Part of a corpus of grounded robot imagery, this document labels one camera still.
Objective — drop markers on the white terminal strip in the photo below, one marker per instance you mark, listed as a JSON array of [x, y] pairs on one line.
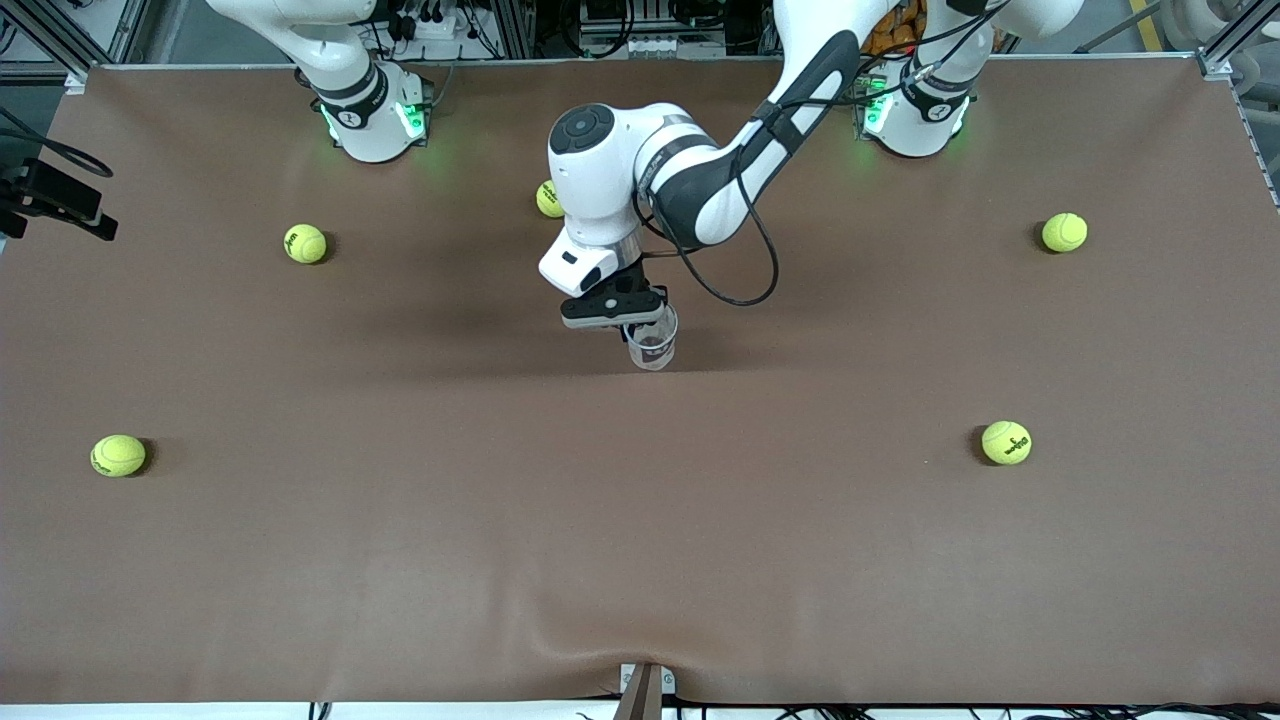
[[650, 46]]

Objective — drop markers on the metal table clamp bracket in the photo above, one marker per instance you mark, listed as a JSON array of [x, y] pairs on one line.
[[645, 690]]

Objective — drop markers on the silver blue tennis ball can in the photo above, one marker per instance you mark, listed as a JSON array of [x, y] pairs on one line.
[[652, 352]]

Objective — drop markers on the white power strip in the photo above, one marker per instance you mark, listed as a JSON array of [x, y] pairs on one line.
[[425, 25]]

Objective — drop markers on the brown table cover mat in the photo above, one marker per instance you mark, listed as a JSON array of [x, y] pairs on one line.
[[640, 500]]

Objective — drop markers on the orange bags pile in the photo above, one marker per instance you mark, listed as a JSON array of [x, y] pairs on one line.
[[890, 30]]

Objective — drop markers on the yellow tennis ball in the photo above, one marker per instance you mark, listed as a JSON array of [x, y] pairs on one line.
[[1006, 442], [1064, 232], [547, 200], [118, 455], [305, 243]]

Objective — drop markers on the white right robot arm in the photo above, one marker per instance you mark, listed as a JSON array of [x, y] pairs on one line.
[[350, 90]]

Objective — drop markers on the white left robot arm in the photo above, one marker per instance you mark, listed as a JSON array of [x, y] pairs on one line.
[[610, 170]]

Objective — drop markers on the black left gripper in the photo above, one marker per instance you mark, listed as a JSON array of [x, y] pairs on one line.
[[641, 272]]

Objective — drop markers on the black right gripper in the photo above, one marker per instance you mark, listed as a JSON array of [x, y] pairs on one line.
[[58, 192]]

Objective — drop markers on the aluminium frame profile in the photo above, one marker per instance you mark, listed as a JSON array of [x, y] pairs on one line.
[[1235, 45], [60, 45]]

